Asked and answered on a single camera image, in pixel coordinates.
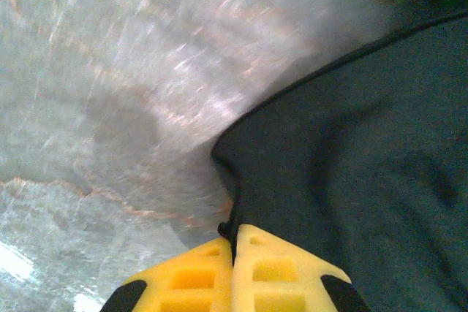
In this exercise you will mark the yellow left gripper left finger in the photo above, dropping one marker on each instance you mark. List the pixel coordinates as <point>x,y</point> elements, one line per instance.
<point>190,282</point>

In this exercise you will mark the black t-shirt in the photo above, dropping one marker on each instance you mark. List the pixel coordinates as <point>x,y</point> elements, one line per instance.
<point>347,144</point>

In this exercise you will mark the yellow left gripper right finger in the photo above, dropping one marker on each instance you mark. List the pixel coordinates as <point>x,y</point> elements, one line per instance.
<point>278,279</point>

